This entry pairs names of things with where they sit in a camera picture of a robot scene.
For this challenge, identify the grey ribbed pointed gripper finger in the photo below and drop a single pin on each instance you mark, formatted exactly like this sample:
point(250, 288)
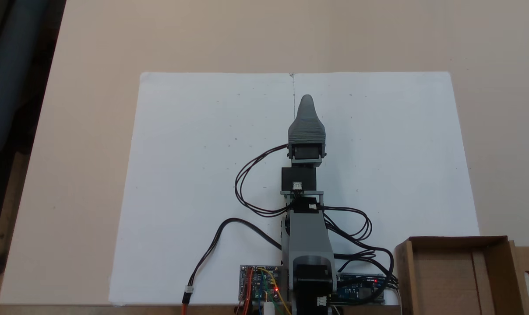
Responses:
point(307, 124)

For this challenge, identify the grey printed Koch robot arm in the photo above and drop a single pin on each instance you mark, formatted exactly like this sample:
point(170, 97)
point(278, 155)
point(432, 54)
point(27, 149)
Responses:
point(307, 236)

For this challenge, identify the white paper sheet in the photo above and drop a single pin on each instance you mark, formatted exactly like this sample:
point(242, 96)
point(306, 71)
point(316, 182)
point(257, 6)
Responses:
point(194, 175)

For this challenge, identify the blue circuit board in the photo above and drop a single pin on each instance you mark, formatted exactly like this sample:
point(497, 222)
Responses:
point(356, 291)

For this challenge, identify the brown cardboard box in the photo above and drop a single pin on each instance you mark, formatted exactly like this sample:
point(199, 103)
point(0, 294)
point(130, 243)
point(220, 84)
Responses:
point(448, 280)

